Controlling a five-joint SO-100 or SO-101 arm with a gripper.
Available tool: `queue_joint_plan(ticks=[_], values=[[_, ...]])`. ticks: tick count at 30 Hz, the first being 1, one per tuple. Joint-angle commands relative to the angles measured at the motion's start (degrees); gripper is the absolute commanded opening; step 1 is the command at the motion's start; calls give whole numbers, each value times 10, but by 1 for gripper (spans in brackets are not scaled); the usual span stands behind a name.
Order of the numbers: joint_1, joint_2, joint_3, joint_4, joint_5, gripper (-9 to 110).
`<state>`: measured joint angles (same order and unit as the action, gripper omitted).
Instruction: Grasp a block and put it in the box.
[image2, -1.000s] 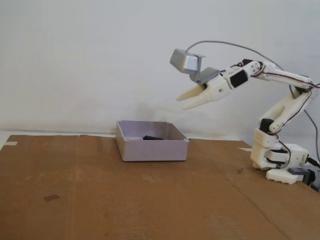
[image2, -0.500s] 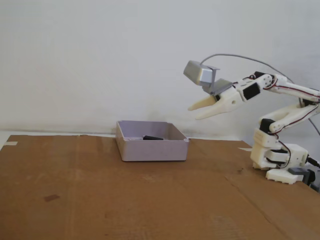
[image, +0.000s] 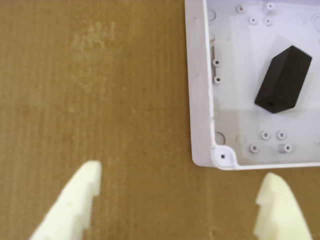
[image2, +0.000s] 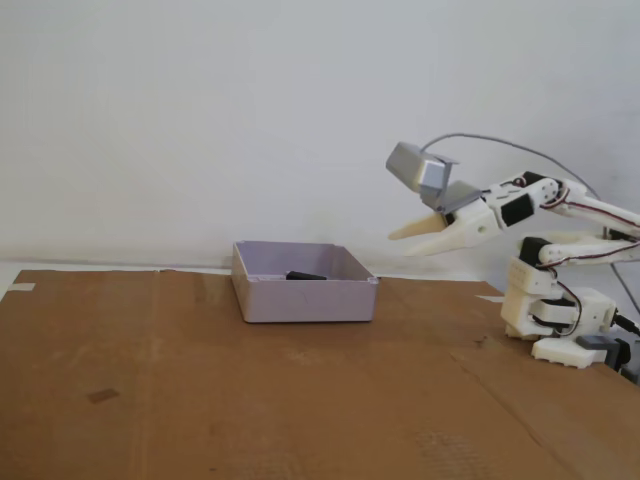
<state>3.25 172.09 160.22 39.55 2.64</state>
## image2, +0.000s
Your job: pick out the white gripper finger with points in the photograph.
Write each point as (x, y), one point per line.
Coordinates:
(420, 227)
(440, 243)

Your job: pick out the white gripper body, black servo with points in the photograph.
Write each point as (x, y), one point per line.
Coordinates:
(469, 228)

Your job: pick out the black rectangular block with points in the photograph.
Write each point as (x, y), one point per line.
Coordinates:
(305, 275)

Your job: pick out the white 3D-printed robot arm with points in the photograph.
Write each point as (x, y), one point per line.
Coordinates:
(595, 307)

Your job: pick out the pale lilac plastic box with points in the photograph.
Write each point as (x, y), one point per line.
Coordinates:
(305, 302)

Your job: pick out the silver webcam with clip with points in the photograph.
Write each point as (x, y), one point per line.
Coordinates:
(412, 167)

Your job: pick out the grey table clamp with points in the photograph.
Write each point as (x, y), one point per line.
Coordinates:
(595, 344)

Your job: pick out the black clamp part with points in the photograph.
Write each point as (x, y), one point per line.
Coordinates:
(627, 357)

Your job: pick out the brown cardboard sheet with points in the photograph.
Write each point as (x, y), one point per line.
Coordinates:
(200, 425)

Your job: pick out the beige masking tape strip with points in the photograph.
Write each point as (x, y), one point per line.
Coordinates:
(21, 287)

